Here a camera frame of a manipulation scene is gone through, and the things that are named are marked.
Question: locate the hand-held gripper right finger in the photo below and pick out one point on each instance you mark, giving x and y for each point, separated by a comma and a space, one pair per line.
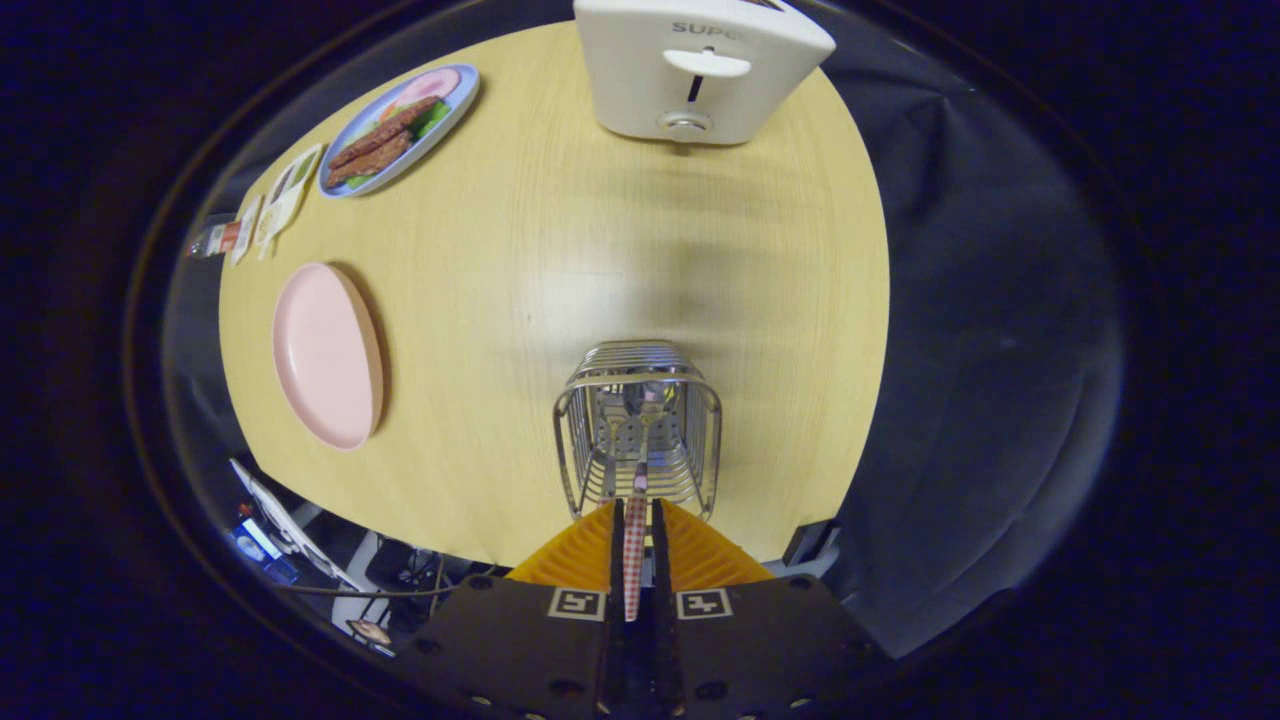
657, 560

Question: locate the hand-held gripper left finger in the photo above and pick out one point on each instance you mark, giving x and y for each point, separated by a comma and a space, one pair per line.
617, 560

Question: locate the white bar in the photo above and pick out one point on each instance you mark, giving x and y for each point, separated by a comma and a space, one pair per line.
290, 525

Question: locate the blue lit device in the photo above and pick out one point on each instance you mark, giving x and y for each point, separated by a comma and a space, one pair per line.
262, 548

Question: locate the pink round plate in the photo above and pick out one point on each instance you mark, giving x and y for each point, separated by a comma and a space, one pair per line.
320, 350

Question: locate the brown grilled meat strip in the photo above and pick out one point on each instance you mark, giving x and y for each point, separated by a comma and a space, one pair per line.
390, 128
370, 160

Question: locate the white toaster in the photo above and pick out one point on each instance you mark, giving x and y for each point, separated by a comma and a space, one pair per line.
640, 90

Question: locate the green lettuce leaf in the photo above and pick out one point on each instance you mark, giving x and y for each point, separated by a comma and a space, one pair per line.
432, 118

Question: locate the white divided grain tray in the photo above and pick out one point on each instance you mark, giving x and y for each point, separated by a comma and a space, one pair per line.
285, 205

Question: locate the blue oval plate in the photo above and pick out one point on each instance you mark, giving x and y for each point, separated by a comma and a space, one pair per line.
462, 95

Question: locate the small white square tray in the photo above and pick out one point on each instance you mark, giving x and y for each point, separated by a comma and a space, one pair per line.
247, 235

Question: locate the pink ham slice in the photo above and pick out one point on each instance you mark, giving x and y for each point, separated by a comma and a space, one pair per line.
430, 85

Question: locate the clear water bottle red label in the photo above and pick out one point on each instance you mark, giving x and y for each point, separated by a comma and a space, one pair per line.
215, 240

